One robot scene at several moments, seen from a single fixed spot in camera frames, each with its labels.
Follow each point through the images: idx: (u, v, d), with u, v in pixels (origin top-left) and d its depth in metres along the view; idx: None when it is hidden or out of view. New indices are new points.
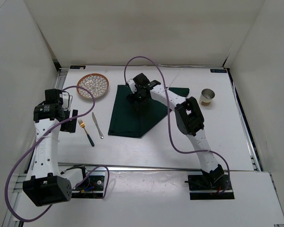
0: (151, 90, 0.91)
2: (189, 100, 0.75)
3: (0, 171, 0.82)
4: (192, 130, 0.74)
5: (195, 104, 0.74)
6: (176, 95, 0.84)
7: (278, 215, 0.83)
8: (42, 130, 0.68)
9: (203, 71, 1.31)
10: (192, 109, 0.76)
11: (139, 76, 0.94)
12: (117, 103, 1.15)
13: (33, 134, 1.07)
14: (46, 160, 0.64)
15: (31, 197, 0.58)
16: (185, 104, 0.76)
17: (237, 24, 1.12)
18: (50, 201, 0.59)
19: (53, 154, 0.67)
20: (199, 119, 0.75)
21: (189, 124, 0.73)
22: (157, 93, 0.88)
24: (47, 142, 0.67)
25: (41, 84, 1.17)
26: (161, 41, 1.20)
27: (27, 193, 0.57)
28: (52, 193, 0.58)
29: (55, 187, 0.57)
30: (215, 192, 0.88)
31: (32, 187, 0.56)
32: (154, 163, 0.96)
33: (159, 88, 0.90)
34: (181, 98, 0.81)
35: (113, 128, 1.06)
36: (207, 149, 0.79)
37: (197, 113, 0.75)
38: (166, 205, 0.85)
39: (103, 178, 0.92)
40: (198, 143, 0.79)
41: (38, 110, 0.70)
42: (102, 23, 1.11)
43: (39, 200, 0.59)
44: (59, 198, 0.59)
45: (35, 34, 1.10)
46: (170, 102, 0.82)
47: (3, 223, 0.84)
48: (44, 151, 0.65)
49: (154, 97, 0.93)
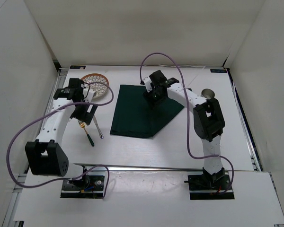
0: (168, 88, 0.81)
2: (210, 101, 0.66)
3: (0, 171, 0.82)
4: (210, 135, 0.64)
5: (217, 107, 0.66)
6: (196, 95, 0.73)
7: (278, 215, 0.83)
8: (57, 106, 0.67)
9: (203, 71, 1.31)
10: (213, 113, 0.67)
11: (156, 72, 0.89)
12: (118, 103, 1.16)
13: (33, 135, 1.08)
14: (52, 129, 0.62)
15: (30, 159, 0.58)
16: (206, 105, 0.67)
17: (237, 23, 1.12)
18: (45, 170, 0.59)
19: (60, 128, 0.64)
20: (219, 124, 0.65)
21: (208, 127, 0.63)
22: (175, 91, 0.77)
24: (58, 115, 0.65)
25: (41, 84, 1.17)
26: (161, 41, 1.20)
27: (28, 153, 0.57)
28: (49, 162, 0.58)
29: (54, 155, 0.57)
30: (215, 192, 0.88)
31: (33, 148, 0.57)
32: (154, 163, 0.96)
33: (177, 86, 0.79)
34: (201, 98, 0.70)
35: (115, 128, 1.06)
36: (217, 154, 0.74)
37: (218, 117, 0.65)
38: (166, 204, 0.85)
39: (103, 178, 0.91)
40: (211, 148, 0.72)
41: (59, 90, 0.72)
42: (102, 23, 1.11)
43: (36, 165, 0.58)
44: (55, 170, 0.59)
45: (35, 34, 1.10)
46: (189, 103, 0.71)
47: (3, 223, 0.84)
48: (53, 121, 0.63)
49: (170, 95, 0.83)
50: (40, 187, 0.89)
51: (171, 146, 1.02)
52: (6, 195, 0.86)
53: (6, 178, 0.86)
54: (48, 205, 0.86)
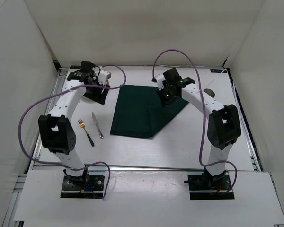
0: (183, 88, 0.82)
2: (228, 108, 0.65)
3: None
4: (224, 143, 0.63)
5: (234, 114, 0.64)
6: (213, 100, 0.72)
7: (278, 215, 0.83)
8: (70, 86, 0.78)
9: (203, 71, 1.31)
10: (229, 120, 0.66)
11: (171, 70, 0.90)
12: (118, 103, 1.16)
13: (33, 134, 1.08)
14: (64, 106, 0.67)
15: (41, 131, 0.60)
16: (223, 112, 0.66)
17: (237, 23, 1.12)
18: (54, 145, 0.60)
19: (71, 106, 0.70)
20: (235, 133, 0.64)
21: (222, 135, 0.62)
22: (191, 93, 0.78)
24: (70, 95, 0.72)
25: (41, 84, 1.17)
26: (161, 41, 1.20)
27: (40, 124, 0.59)
28: (59, 137, 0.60)
29: (63, 129, 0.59)
30: (215, 192, 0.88)
31: (46, 120, 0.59)
32: (154, 163, 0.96)
33: (193, 87, 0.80)
34: (219, 104, 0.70)
35: (115, 127, 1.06)
36: (225, 160, 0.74)
37: (234, 125, 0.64)
38: (166, 204, 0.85)
39: (103, 178, 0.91)
40: (220, 156, 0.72)
41: (72, 73, 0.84)
42: (102, 23, 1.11)
43: (46, 137, 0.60)
44: (63, 146, 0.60)
45: (35, 34, 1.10)
46: (205, 107, 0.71)
47: (3, 224, 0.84)
48: (65, 99, 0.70)
49: (183, 96, 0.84)
50: (39, 187, 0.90)
51: (171, 146, 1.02)
52: (6, 195, 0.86)
53: (6, 178, 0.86)
54: (48, 204, 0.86)
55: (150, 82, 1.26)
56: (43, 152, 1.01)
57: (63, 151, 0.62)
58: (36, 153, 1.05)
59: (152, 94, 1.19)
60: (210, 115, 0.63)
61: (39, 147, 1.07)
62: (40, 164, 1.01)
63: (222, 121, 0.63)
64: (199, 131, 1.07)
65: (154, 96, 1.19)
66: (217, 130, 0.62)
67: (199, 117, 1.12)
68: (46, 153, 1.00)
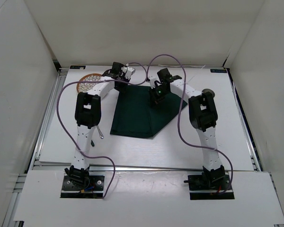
0: (171, 82, 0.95)
2: (205, 95, 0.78)
3: None
4: (202, 125, 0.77)
5: (210, 100, 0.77)
6: (193, 90, 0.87)
7: (278, 216, 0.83)
8: (104, 79, 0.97)
9: (203, 72, 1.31)
10: (208, 106, 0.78)
11: (163, 69, 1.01)
12: (117, 104, 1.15)
13: (33, 134, 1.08)
14: (98, 90, 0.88)
15: (77, 103, 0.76)
16: (201, 99, 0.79)
17: (237, 23, 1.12)
18: (84, 117, 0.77)
19: (102, 92, 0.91)
20: (212, 116, 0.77)
21: (200, 118, 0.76)
22: (177, 86, 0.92)
24: (103, 84, 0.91)
25: (41, 84, 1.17)
26: (161, 41, 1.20)
27: (78, 96, 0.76)
28: (89, 114, 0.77)
29: (96, 107, 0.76)
30: (215, 192, 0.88)
31: (84, 96, 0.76)
32: (154, 163, 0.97)
33: (179, 82, 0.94)
34: (198, 92, 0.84)
35: (116, 128, 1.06)
36: (214, 147, 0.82)
37: (211, 110, 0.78)
38: (166, 204, 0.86)
39: (103, 178, 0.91)
40: (206, 140, 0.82)
41: (105, 71, 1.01)
42: (102, 23, 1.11)
43: (80, 109, 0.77)
44: (90, 121, 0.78)
45: (35, 34, 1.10)
46: (186, 95, 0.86)
47: (3, 223, 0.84)
48: (100, 86, 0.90)
49: (172, 90, 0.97)
50: (39, 187, 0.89)
51: (171, 146, 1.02)
52: (6, 195, 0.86)
53: (6, 178, 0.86)
54: (48, 204, 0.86)
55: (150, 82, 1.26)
56: (43, 152, 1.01)
57: (89, 124, 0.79)
58: (36, 153, 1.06)
59: None
60: (189, 101, 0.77)
61: (39, 147, 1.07)
62: (40, 164, 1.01)
63: (199, 107, 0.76)
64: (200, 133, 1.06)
65: None
66: (195, 114, 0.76)
67: None
68: (45, 153, 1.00)
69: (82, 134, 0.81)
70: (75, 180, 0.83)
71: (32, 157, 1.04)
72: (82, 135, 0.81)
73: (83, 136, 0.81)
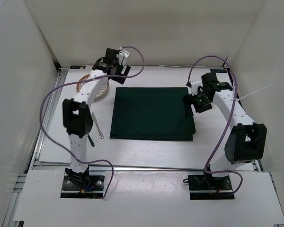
0: (217, 91, 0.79)
2: (256, 125, 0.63)
3: None
4: (238, 159, 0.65)
5: (261, 134, 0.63)
6: (243, 113, 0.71)
7: (279, 216, 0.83)
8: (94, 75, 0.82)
9: (203, 72, 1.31)
10: (254, 139, 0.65)
11: (209, 74, 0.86)
12: (114, 106, 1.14)
13: (32, 135, 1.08)
14: (86, 93, 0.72)
15: (63, 111, 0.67)
16: (249, 128, 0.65)
17: (237, 24, 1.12)
18: (74, 126, 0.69)
19: (93, 92, 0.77)
20: (254, 154, 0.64)
21: (239, 152, 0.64)
22: (223, 99, 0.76)
24: (93, 84, 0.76)
25: (41, 84, 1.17)
26: (161, 41, 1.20)
27: (64, 105, 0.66)
28: (78, 122, 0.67)
29: (85, 116, 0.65)
30: (215, 192, 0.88)
31: (70, 103, 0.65)
32: (154, 163, 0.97)
33: (227, 93, 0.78)
34: (248, 118, 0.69)
35: (115, 131, 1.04)
36: (231, 170, 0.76)
37: (256, 147, 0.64)
38: (166, 204, 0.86)
39: (103, 178, 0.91)
40: (227, 164, 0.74)
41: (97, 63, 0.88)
42: (102, 23, 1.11)
43: (68, 118, 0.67)
44: (81, 130, 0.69)
45: (35, 34, 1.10)
46: (232, 117, 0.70)
47: (3, 224, 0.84)
48: (88, 86, 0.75)
49: (215, 100, 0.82)
50: (39, 187, 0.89)
51: (171, 146, 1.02)
52: (6, 195, 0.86)
53: (6, 178, 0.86)
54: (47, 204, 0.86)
55: (150, 82, 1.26)
56: (43, 152, 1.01)
57: (80, 133, 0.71)
58: (36, 153, 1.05)
59: (154, 95, 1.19)
60: (234, 128, 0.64)
61: (39, 147, 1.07)
62: (40, 164, 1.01)
63: (244, 139, 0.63)
64: (203, 135, 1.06)
65: (154, 96, 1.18)
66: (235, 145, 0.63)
67: (199, 118, 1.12)
68: (45, 153, 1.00)
69: (74, 142, 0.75)
70: (75, 180, 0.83)
71: (32, 157, 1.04)
72: (74, 143, 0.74)
73: (75, 144, 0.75)
